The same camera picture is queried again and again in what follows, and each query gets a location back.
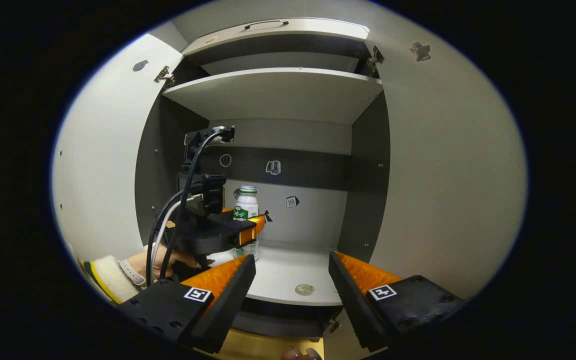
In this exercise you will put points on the white green label bottle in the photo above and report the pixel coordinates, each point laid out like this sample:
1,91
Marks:
247,202

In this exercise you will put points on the white cabinet shelf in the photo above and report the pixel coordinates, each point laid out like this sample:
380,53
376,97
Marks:
273,95

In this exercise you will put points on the metal door hinge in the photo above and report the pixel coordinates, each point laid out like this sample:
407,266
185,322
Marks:
334,326
164,75
375,56

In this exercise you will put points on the white cabinet drawer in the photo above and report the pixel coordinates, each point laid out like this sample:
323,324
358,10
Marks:
278,36

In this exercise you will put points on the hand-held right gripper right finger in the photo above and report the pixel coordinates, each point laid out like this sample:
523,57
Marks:
353,305

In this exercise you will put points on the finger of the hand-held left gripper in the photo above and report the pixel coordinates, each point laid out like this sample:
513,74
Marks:
213,235

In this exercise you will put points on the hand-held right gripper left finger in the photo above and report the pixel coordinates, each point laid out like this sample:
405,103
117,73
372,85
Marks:
228,305

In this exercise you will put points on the white cabinet door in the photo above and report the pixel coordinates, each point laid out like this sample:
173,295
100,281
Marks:
103,165
448,175

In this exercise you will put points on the white grey cabinet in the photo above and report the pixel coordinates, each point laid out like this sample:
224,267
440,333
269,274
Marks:
163,165

